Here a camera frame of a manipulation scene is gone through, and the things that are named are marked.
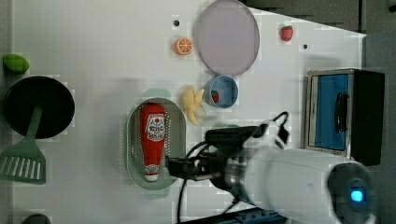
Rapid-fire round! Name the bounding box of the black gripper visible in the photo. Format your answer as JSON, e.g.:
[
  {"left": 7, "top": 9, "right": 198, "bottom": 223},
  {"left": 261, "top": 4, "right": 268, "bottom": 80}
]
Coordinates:
[{"left": 165, "top": 124, "right": 268, "bottom": 181}]

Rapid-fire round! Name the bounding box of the red plush ketchup bottle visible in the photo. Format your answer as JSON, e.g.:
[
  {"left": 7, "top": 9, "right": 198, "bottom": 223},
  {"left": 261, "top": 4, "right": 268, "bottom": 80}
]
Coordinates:
[{"left": 140, "top": 104, "right": 165, "bottom": 182}]

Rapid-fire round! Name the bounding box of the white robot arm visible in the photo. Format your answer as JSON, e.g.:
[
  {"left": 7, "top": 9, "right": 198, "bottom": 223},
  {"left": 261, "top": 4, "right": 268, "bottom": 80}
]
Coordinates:
[{"left": 165, "top": 123, "right": 376, "bottom": 224}]

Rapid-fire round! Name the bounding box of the small red strawberry in cup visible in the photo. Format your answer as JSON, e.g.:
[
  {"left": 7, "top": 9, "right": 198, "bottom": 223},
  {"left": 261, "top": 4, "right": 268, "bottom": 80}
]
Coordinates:
[{"left": 211, "top": 91, "right": 219, "bottom": 104}]

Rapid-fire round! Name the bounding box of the yellow peeled banana toy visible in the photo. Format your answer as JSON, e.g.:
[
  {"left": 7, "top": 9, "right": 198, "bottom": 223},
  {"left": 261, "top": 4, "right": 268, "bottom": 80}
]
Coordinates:
[{"left": 183, "top": 85, "right": 205, "bottom": 126}]

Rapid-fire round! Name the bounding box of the orange slice toy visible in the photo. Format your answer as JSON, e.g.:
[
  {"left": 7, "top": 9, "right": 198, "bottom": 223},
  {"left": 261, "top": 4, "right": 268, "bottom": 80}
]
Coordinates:
[{"left": 173, "top": 37, "right": 192, "bottom": 55}]

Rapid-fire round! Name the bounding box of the large grey oval plate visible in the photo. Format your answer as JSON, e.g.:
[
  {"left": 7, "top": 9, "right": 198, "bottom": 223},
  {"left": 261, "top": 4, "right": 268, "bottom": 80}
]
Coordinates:
[{"left": 195, "top": 0, "right": 260, "bottom": 76}]

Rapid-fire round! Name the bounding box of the red strawberry toy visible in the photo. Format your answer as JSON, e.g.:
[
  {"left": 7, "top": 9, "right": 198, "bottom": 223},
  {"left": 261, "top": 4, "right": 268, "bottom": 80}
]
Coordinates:
[{"left": 280, "top": 25, "right": 293, "bottom": 42}]

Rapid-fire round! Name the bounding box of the black round pan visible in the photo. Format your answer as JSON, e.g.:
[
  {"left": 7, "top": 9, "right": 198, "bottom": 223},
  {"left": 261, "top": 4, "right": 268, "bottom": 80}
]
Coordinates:
[{"left": 3, "top": 76, "right": 76, "bottom": 139}]

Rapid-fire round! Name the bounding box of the black cylinder at table edge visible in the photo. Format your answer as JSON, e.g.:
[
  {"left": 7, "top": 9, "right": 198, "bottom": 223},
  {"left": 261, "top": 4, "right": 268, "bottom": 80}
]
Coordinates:
[{"left": 21, "top": 214, "right": 51, "bottom": 224}]

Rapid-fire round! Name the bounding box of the green slotted spatula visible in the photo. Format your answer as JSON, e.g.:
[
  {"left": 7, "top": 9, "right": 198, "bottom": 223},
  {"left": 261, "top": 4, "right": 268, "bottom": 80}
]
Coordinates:
[{"left": 0, "top": 107, "right": 46, "bottom": 185}]

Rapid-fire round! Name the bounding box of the green lime toy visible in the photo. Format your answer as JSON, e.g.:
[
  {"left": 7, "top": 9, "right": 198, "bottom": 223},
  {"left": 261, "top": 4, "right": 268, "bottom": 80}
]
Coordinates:
[{"left": 3, "top": 54, "right": 30, "bottom": 75}]

